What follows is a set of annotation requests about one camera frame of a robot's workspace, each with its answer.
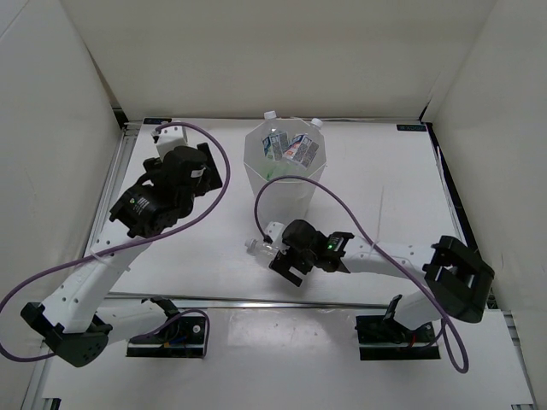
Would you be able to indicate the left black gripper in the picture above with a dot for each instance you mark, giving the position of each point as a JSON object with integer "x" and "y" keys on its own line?
{"x": 214, "y": 181}

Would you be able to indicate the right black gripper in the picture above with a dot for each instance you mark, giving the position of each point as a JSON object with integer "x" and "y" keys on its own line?
{"x": 283, "y": 263}

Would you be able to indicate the clear unlabelled bottle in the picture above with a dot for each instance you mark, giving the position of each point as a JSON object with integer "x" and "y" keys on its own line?
{"x": 262, "y": 251}

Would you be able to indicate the green plastic soda bottle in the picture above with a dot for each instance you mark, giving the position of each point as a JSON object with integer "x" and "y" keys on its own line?
{"x": 278, "y": 170}

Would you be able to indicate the clear bottle white label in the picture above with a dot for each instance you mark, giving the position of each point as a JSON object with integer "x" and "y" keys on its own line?
{"x": 275, "y": 140}

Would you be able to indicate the clear bottle red blue label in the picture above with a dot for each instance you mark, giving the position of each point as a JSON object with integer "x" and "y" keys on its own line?
{"x": 305, "y": 146}

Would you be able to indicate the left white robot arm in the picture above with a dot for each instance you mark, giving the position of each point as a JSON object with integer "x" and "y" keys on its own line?
{"x": 73, "y": 321}

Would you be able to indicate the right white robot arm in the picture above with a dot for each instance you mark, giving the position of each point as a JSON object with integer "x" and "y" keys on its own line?
{"x": 453, "y": 280}

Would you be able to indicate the white octagonal plastic bin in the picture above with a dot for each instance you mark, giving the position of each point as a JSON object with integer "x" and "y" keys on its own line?
{"x": 285, "y": 198}

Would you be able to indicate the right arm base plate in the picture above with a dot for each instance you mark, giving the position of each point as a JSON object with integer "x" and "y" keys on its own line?
{"x": 380, "y": 341}

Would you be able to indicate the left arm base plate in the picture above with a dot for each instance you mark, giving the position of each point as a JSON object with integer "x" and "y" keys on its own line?
{"x": 184, "y": 337}

